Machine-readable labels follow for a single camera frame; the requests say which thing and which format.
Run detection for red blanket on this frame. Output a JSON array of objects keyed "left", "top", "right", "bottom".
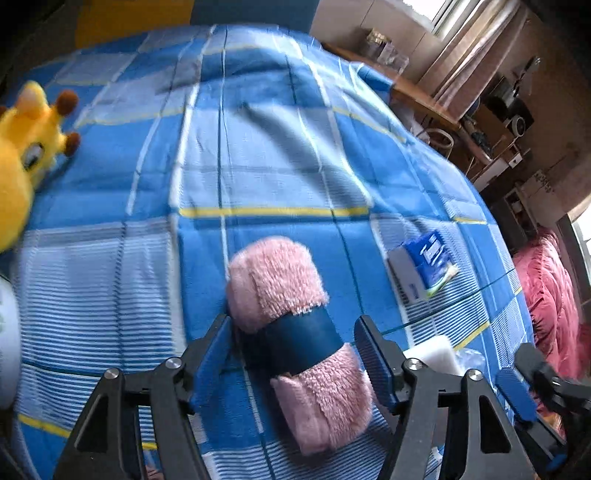
[{"left": 512, "top": 227, "right": 588, "bottom": 380}]

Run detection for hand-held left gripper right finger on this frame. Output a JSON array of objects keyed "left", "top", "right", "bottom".
[{"left": 355, "top": 315, "right": 539, "bottom": 480}]

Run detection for yellow giraffe plush toy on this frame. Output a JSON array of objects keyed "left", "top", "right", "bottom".
[{"left": 0, "top": 80, "right": 82, "bottom": 253}]

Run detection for clear plastic bag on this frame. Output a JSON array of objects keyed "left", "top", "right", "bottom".
[{"left": 455, "top": 347, "right": 489, "bottom": 376}]

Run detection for white ring-shaped object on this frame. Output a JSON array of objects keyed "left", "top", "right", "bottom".
[{"left": 426, "top": 128, "right": 456, "bottom": 151}]

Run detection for pink fluffy towel roll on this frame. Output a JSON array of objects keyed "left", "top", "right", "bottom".
[{"left": 225, "top": 236, "right": 375, "bottom": 456}]

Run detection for blue plaid bed sheet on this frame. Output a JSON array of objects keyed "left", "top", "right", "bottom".
[{"left": 0, "top": 24, "right": 537, "bottom": 480}]

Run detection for beige curtain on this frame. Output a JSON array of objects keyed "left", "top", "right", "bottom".
[{"left": 431, "top": 0, "right": 523, "bottom": 108}]

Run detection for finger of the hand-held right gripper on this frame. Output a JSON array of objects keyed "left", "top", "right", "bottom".
[
  {"left": 513, "top": 342, "right": 591, "bottom": 416},
  {"left": 495, "top": 367, "right": 540, "bottom": 424}
]

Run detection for black speaker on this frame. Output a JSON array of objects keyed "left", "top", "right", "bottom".
[{"left": 484, "top": 78, "right": 537, "bottom": 138}]

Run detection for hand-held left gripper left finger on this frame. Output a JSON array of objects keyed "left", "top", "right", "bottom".
[{"left": 53, "top": 314, "right": 234, "bottom": 480}]

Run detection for white foam block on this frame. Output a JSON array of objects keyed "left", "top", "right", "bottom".
[{"left": 403, "top": 335, "right": 463, "bottom": 378}]

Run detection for clear containers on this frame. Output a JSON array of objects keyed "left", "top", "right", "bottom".
[{"left": 364, "top": 28, "right": 410, "bottom": 71}]

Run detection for wooden desk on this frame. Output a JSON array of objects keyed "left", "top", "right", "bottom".
[{"left": 322, "top": 41, "right": 463, "bottom": 132}]

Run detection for blue tissue packet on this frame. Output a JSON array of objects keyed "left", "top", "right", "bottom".
[{"left": 387, "top": 230, "right": 461, "bottom": 304}]

